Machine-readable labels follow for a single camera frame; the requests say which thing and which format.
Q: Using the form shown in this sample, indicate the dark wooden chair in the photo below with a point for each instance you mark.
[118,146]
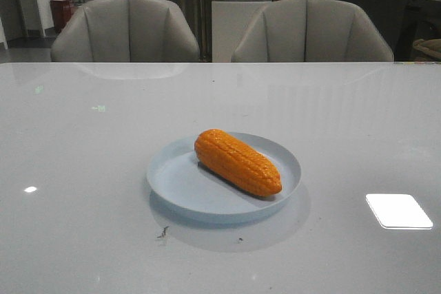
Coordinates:
[421,22]

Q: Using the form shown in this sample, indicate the red bin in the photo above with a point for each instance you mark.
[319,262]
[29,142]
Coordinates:
[62,11]

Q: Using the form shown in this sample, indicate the left grey upholstered chair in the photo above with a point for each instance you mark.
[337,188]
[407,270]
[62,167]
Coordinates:
[124,31]

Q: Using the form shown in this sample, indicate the grey upholstered chair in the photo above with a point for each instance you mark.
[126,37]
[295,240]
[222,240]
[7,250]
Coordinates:
[124,31]
[291,31]

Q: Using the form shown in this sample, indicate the right grey upholstered chair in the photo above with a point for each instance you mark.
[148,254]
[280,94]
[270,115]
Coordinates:
[291,31]

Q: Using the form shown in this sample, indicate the orange corn cob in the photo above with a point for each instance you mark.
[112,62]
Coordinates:
[237,162]

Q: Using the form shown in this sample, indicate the light blue round plate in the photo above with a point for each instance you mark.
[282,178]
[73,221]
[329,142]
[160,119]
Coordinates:
[189,188]

